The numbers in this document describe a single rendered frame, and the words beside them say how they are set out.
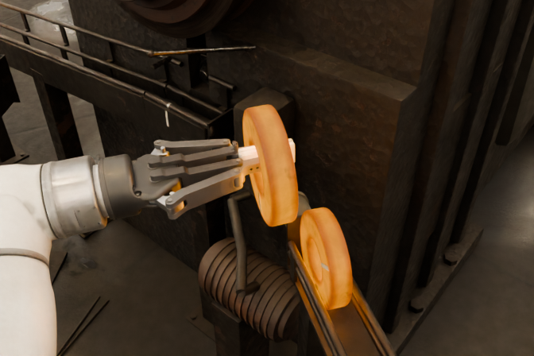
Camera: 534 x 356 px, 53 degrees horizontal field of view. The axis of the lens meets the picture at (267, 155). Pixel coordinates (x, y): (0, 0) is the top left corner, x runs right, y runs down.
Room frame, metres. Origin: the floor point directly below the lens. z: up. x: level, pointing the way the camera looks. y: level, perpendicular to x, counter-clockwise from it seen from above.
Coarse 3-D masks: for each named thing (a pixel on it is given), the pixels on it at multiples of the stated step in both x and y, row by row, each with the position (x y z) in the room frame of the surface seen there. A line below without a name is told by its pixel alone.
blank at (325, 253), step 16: (320, 208) 0.60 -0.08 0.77; (304, 224) 0.60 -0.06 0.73; (320, 224) 0.55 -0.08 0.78; (336, 224) 0.55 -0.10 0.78; (304, 240) 0.60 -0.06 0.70; (320, 240) 0.54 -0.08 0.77; (336, 240) 0.53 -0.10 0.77; (304, 256) 0.59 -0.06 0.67; (320, 256) 0.53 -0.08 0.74; (336, 256) 0.51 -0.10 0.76; (320, 272) 0.56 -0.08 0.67; (336, 272) 0.49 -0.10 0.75; (320, 288) 0.52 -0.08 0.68; (336, 288) 0.48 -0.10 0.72; (352, 288) 0.49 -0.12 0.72; (336, 304) 0.48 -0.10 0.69
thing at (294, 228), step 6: (300, 216) 0.63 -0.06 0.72; (294, 222) 0.63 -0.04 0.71; (288, 228) 0.62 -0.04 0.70; (294, 228) 0.62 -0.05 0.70; (288, 234) 0.62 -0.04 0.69; (294, 234) 0.62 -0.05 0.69; (288, 240) 0.62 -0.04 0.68; (294, 240) 0.62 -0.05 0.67; (300, 246) 0.62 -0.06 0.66; (300, 252) 0.62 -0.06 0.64; (288, 258) 0.62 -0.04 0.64; (288, 264) 0.61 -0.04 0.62
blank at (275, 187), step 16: (256, 112) 0.54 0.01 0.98; (272, 112) 0.54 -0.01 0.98; (256, 128) 0.52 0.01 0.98; (272, 128) 0.51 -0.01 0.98; (256, 144) 0.52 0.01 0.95; (272, 144) 0.49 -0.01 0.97; (288, 144) 0.50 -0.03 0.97; (272, 160) 0.48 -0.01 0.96; (288, 160) 0.48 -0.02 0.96; (256, 176) 0.55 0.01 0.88; (272, 176) 0.47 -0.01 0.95; (288, 176) 0.47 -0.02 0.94; (256, 192) 0.54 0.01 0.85; (272, 192) 0.46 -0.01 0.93; (288, 192) 0.46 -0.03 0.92; (272, 208) 0.46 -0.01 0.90; (288, 208) 0.46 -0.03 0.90; (272, 224) 0.47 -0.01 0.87
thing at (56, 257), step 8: (0, 56) 1.19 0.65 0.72; (0, 64) 1.16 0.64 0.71; (0, 72) 1.15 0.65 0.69; (8, 72) 1.18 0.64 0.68; (0, 80) 1.14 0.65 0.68; (8, 80) 1.17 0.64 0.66; (0, 88) 1.13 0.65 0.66; (8, 88) 1.16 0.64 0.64; (0, 96) 1.12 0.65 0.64; (8, 96) 1.15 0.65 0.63; (16, 96) 1.18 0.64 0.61; (0, 104) 1.11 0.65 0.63; (8, 104) 1.14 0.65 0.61; (0, 112) 1.10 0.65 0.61; (56, 256) 1.17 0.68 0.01; (64, 256) 1.17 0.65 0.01; (56, 264) 1.14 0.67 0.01; (56, 272) 1.11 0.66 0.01
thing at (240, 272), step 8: (240, 192) 0.81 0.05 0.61; (248, 192) 0.81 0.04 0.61; (232, 200) 0.79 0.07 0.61; (240, 200) 0.80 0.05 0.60; (232, 208) 0.78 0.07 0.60; (232, 216) 0.76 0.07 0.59; (232, 224) 0.75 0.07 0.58; (240, 224) 0.75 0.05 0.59; (240, 232) 0.73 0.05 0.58; (240, 240) 0.71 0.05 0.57; (240, 248) 0.70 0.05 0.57; (240, 256) 0.68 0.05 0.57; (240, 264) 0.66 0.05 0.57; (240, 272) 0.65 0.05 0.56; (240, 280) 0.63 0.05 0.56; (240, 288) 0.61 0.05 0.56; (248, 288) 0.62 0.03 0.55; (256, 288) 0.63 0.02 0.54; (240, 296) 0.61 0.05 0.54
